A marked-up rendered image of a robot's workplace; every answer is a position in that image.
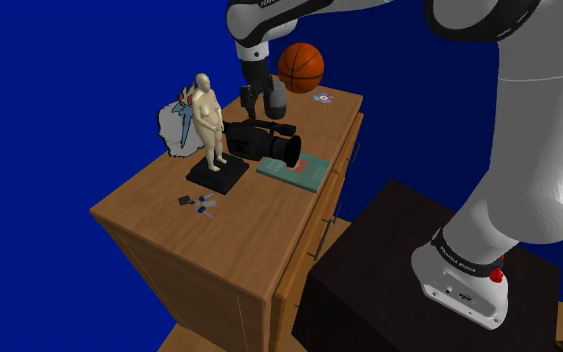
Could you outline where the grey cylinder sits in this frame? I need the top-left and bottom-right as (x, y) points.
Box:
(267, 74), (288, 121)

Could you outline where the orange basketball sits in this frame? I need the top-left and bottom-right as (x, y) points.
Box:
(276, 42), (326, 95)

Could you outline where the beige figure on black base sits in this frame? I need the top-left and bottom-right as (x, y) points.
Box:
(185, 72), (251, 196)

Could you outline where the white and blue plush toy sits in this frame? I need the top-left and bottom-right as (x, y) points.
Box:
(156, 81), (208, 160)

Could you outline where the green book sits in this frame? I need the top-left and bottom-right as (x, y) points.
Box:
(254, 151), (333, 194)

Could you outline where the bunch of blue keys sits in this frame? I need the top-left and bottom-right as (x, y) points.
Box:
(177, 192), (218, 220)

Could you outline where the wooden chest of drawers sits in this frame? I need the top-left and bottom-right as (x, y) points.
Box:
(88, 84), (366, 352)

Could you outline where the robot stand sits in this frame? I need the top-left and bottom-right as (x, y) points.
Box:
(291, 178), (563, 352)

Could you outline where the black video camera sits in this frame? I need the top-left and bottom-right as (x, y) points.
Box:
(221, 118), (303, 170)

